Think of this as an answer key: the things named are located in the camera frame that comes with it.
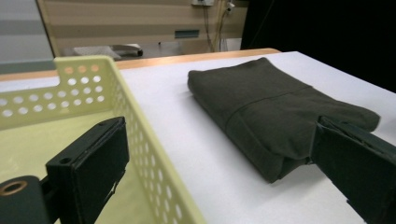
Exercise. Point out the office chair base with caster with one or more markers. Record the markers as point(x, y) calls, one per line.
point(124, 48)

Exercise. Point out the dark olive garment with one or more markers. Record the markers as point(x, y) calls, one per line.
point(264, 102)

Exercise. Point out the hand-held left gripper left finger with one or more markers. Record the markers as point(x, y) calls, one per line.
point(90, 161)

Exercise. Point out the black curtain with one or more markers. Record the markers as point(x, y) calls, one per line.
point(327, 31)

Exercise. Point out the pale yellow perforated plastic basket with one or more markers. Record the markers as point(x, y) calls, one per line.
point(74, 60)

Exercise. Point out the light wooden desk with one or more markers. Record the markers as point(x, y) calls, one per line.
point(124, 18)

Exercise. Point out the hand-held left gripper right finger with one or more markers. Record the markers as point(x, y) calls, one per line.
point(358, 168)

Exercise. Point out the white wall power outlet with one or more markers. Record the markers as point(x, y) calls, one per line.
point(202, 2)

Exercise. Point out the white cabinet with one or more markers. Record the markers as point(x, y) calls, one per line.
point(21, 18)

